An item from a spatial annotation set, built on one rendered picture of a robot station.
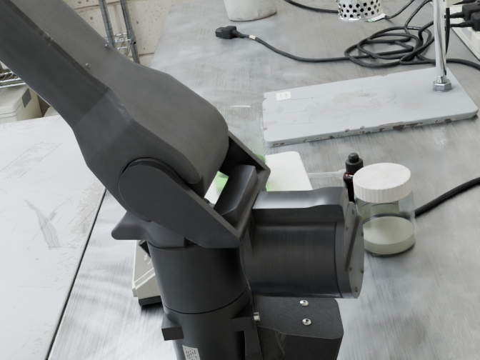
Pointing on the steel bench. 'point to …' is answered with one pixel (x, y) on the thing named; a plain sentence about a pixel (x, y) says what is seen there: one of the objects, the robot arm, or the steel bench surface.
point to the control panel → (141, 262)
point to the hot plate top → (281, 174)
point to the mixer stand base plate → (361, 107)
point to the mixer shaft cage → (346, 7)
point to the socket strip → (469, 36)
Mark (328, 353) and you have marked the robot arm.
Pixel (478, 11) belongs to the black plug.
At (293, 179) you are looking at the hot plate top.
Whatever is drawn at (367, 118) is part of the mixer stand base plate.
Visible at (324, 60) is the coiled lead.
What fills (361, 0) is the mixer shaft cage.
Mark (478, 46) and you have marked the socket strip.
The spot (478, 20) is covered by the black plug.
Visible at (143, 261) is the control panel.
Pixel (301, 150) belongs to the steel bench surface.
